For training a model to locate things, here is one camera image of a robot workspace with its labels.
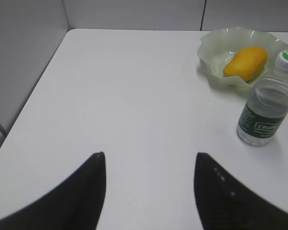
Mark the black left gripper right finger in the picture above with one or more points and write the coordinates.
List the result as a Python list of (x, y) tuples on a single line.
[(224, 203)]

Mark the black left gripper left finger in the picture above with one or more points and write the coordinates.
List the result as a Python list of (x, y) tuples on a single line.
[(75, 204)]

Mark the clear plastic water bottle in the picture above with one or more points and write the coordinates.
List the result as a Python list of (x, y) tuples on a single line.
[(266, 106)]

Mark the yellow mango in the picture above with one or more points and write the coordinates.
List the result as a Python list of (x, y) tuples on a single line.
[(247, 63)]

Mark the pale green wavy plate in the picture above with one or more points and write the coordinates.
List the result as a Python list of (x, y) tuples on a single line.
[(218, 48)]

